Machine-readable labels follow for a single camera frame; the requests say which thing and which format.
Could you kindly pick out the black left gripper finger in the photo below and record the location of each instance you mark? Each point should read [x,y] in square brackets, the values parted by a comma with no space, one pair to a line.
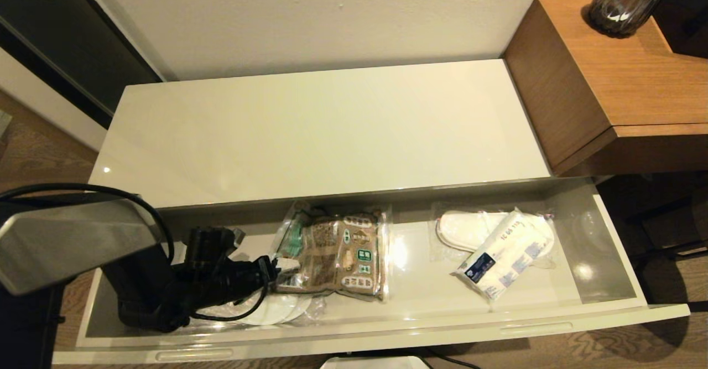
[272,275]
[270,261]

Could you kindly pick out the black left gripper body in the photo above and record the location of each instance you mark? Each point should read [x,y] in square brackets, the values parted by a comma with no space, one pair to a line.
[240,277]

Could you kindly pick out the brown kraft pack green labels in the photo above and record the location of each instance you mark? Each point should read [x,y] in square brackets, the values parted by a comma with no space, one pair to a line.
[337,258]

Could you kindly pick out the beige cabinet drawer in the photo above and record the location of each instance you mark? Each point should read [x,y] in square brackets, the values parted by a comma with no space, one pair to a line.
[415,269]

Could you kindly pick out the white tissue pack blue label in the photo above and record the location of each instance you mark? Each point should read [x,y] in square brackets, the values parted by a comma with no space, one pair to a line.
[500,259]

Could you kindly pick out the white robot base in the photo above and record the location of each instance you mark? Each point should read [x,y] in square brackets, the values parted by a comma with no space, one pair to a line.
[376,364]

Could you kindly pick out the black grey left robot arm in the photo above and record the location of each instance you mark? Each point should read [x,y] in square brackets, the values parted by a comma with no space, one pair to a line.
[72,242]

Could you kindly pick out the white slippers in clear bag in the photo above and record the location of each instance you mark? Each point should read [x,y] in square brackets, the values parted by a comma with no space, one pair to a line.
[276,308]
[464,228]

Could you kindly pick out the beige glossy cabinet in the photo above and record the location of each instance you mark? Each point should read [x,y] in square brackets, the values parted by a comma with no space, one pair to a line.
[304,136]

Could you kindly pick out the dark wardrobe panel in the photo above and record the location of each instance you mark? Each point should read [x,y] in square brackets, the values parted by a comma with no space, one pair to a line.
[55,26]

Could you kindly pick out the brown wooden desk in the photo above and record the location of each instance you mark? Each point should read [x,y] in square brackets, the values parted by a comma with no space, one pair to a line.
[608,81]

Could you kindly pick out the dark ribbed glass vase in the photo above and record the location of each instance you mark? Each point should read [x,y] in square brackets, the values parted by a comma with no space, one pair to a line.
[625,4]

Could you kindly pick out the black box on desk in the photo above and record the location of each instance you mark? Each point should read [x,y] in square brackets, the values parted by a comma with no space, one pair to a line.
[686,20]

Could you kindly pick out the black metal chair frame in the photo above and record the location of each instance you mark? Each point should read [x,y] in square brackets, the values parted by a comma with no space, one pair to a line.
[669,249]

